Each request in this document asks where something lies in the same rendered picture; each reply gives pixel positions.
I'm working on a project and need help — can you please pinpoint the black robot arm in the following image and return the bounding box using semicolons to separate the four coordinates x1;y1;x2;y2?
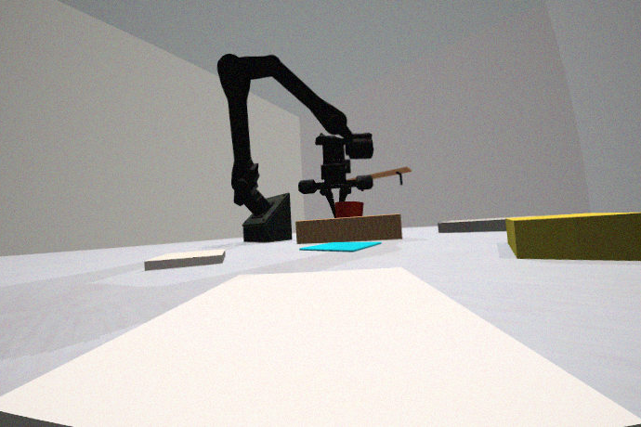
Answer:
217;54;373;219

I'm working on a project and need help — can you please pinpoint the cream flat block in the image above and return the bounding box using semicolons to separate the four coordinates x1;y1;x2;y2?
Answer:
438;218;508;233

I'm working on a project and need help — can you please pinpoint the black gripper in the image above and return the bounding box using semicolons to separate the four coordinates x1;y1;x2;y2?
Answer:
298;156;373;218

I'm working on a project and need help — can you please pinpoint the red cup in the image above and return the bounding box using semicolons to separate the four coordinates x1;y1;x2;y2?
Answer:
335;201;364;218

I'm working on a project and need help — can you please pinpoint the brown wooden block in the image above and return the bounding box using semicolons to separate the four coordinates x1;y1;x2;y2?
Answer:
295;213;402;244

